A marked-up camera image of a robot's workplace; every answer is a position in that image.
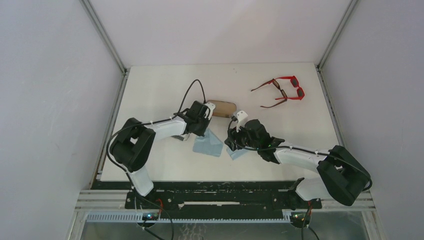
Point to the brown striped glasses case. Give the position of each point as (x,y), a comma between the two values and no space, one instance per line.
(223,109)

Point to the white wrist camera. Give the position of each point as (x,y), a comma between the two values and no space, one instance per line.
(241,118)
(209,110)

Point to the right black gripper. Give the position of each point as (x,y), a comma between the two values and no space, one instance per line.
(234,143)

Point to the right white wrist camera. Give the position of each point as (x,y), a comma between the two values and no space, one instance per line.
(241,118)

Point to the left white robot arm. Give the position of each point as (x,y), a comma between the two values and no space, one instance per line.
(129,148)

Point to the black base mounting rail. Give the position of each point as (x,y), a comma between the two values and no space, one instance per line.
(213,200)

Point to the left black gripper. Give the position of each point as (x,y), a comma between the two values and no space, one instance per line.
(201,127)

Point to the light blue cleaning cloth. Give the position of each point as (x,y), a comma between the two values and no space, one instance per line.
(208,144)

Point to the red sunglasses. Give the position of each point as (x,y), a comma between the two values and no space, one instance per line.
(295,83)

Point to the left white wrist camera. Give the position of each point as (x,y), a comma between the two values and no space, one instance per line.
(209,110)

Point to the brown tortoise sunglasses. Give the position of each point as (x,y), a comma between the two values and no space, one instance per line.
(278,92)

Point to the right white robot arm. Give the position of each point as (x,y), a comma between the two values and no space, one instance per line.
(340,176)

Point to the flag print glasses case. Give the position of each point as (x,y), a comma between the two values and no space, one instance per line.
(183,137)

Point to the right aluminium frame post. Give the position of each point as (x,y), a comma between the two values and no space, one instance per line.
(320,67)

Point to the left aluminium frame post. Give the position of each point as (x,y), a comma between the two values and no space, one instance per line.
(107,42)

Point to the aluminium frame post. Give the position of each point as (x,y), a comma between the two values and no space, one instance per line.
(320,67)
(107,42)

